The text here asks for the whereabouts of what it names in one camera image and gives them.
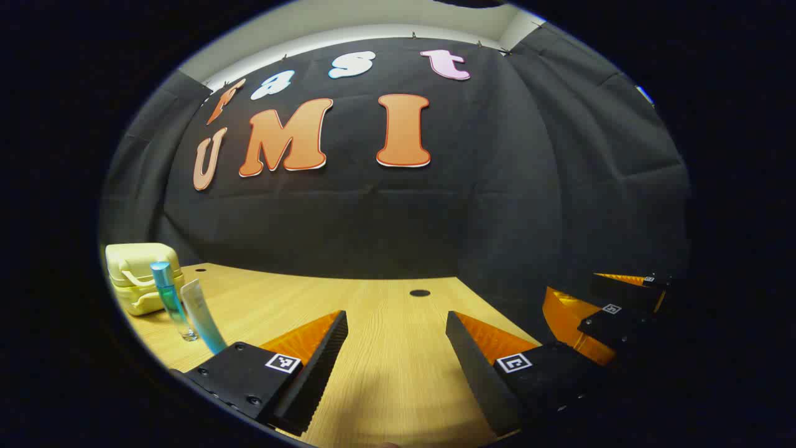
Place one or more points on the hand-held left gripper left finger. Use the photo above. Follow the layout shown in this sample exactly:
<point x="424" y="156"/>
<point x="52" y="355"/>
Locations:
<point x="317" y="373"/>

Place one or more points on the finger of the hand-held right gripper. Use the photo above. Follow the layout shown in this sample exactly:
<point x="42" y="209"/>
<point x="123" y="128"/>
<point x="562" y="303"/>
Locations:
<point x="628" y="292"/>
<point x="612" y="326"/>

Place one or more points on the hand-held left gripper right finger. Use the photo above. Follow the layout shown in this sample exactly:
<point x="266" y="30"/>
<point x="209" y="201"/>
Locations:
<point x="476" y="373"/>

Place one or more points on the white and blue tube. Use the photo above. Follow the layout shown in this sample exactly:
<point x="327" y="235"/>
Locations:
<point x="202" y="317"/>

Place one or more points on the clear bottle with blue cap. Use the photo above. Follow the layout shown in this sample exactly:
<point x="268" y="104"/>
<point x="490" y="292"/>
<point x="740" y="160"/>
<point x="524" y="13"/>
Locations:
<point x="169" y="298"/>

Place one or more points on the pale yellow small suitcase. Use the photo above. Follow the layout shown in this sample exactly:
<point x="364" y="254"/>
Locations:
<point x="134" y="280"/>

